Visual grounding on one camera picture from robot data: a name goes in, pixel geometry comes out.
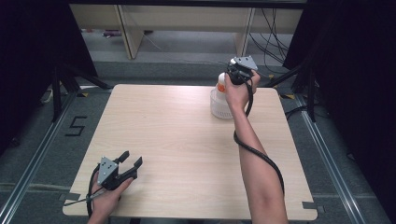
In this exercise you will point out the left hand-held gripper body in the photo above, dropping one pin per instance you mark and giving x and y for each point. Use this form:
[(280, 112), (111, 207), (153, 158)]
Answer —
[(109, 172)]

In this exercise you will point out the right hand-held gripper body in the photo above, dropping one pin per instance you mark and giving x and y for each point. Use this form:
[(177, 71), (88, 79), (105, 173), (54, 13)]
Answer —
[(241, 70)]

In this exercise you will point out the white bottle with orange label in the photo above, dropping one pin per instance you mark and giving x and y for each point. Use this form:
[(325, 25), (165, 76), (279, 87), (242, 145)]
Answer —
[(221, 88)]

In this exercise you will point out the clear bottle with orange cap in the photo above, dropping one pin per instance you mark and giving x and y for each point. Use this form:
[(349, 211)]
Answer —
[(219, 110)]

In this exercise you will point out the person's right hand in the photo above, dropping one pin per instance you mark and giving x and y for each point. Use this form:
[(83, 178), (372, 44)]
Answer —
[(238, 95)]

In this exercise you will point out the person's left hand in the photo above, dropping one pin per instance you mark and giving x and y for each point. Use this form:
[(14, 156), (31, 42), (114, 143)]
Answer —
[(107, 199)]

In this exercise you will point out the black metal stand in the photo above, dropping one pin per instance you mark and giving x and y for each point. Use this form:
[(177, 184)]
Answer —
[(303, 84), (67, 87)]

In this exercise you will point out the beige wooden desk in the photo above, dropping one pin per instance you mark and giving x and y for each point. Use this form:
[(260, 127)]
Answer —
[(186, 18)]

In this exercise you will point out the black curtain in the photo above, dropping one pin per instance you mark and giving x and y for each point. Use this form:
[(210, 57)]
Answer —
[(355, 93), (34, 62)]

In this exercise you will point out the metal floor rail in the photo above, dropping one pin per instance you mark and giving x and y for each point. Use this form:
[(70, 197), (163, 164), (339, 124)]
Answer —
[(333, 165), (34, 161)]

